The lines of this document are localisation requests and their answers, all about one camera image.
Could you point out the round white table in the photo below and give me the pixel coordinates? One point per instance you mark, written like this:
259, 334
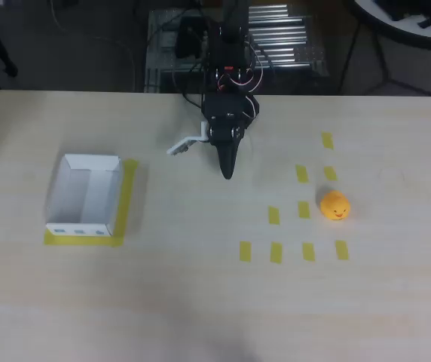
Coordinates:
407, 28

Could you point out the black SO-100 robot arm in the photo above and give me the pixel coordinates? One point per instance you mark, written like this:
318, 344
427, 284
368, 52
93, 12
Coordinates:
230, 49

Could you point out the yellow tape mark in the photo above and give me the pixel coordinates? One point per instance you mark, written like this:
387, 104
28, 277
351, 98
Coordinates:
304, 209
274, 215
327, 140
301, 173
330, 173

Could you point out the yellow tape frame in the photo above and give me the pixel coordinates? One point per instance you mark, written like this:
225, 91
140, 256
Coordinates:
127, 196

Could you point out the yellow rubber duck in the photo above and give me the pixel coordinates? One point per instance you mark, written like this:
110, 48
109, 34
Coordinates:
335, 205

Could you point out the white cardboard box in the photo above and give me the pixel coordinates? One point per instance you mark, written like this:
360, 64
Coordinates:
83, 196

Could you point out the black power device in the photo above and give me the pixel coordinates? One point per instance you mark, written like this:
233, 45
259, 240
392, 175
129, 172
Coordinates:
190, 37

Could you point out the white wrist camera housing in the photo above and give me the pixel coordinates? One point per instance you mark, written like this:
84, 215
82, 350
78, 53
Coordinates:
185, 144

